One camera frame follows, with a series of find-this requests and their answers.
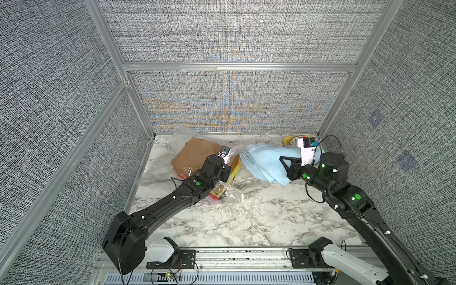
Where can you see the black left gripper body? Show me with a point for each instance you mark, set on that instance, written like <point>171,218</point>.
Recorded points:
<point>223,176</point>

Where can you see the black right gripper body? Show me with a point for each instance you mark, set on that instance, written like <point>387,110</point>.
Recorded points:
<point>310,176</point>

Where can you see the clear plastic vacuum bag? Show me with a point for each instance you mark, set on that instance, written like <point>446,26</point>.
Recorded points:
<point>160,169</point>

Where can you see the light blue trousers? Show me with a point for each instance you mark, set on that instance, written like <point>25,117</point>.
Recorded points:
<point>263,162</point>

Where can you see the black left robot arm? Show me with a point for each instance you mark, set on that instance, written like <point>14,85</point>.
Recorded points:
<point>125,241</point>

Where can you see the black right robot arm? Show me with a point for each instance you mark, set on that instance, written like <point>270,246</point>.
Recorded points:
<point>354,206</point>

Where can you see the yellow folded garment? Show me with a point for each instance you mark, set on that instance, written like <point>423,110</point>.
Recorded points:
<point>236,165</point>

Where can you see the brown folded garment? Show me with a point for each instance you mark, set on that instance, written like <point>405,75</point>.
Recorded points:
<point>192,156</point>

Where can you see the red folded garment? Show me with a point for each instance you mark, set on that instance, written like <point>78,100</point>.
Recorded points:
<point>215,194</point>

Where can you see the white patterned saucer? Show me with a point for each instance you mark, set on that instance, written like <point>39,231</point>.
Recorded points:
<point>294,141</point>

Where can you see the yellow plastic tray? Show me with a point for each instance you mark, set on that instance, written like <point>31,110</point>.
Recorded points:
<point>308,140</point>

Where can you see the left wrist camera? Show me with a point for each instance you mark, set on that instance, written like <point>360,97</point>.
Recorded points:
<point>225,152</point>

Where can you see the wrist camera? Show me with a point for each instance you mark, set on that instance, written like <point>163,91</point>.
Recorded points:
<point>307,153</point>
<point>225,152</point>

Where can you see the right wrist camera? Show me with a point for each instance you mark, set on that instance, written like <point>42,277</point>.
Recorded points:
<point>307,153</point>

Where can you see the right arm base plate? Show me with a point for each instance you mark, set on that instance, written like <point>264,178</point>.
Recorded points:
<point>302,258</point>

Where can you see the aluminium front rail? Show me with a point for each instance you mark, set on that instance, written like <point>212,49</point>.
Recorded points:
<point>244,259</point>

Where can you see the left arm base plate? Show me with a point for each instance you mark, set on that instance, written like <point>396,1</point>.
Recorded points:
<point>184,259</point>

